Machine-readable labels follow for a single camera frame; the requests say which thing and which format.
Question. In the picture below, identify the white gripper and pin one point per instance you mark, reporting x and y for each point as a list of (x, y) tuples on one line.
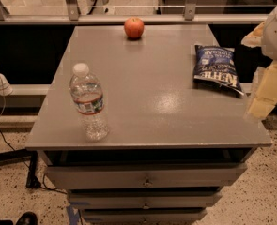
[(265, 98)]

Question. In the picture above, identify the grey drawer cabinet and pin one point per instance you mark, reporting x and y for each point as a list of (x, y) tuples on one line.
[(157, 114)]

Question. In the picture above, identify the grey drawer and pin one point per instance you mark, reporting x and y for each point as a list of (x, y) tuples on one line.
[(140, 215), (144, 200), (145, 176)]

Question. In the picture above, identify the red apple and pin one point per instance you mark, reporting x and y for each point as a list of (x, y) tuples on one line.
[(134, 27)]

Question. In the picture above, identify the black floor stand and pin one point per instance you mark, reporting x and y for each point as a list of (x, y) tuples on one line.
[(29, 159)]

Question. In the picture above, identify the top grey drawer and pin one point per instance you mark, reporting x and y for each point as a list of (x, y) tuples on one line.
[(145, 176)]

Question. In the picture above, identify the blue kettle chips bag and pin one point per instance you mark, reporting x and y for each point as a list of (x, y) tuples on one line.
[(216, 64)]

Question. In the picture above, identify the metal window rail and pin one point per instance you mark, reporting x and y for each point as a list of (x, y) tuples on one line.
[(74, 16)]

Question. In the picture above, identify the middle grey drawer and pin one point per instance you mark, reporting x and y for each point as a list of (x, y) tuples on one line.
[(144, 200)]

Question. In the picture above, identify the clear plastic water bottle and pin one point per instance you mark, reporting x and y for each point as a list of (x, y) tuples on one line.
[(87, 95)]

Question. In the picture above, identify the black shoe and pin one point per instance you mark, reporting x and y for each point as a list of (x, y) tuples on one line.
[(28, 218)]

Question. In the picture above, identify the bottom grey drawer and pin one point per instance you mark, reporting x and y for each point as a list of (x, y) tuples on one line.
[(140, 215)]

